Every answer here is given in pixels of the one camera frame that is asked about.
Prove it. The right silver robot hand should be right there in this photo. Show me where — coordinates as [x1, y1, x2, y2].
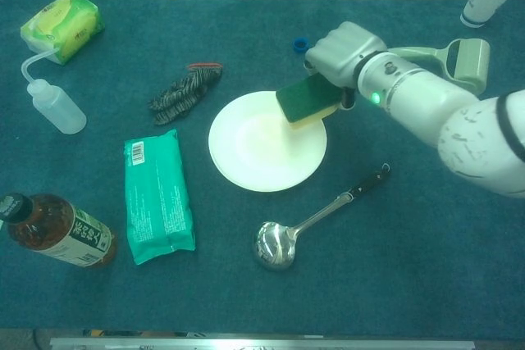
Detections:
[303, 20, 389, 111]

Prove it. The green yellow sponge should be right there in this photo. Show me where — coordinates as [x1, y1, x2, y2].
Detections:
[275, 72, 345, 131]

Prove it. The white round plate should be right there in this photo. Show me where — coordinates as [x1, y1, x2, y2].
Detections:
[207, 90, 329, 193]

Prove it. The pale green lint roller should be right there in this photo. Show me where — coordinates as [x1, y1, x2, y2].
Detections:
[387, 38, 491, 96]

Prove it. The grey striped work glove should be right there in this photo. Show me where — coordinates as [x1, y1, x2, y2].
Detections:
[148, 61, 225, 127]

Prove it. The teal wet wipes pack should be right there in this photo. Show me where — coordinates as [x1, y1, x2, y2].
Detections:
[123, 128, 198, 266]

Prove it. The yellow green tissue pack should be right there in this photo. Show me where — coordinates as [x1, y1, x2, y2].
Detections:
[20, 0, 106, 66]

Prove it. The translucent squeeze wash bottle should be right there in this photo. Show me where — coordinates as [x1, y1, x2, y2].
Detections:
[21, 49, 89, 135]

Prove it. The brown tea bottle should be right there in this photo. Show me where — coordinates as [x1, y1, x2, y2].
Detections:
[0, 191, 119, 270]

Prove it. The steel ladle black handle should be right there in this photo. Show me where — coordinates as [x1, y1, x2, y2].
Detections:
[251, 162, 392, 272]

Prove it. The aluminium frame rail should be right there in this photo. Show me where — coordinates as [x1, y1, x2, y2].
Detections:
[48, 337, 477, 350]

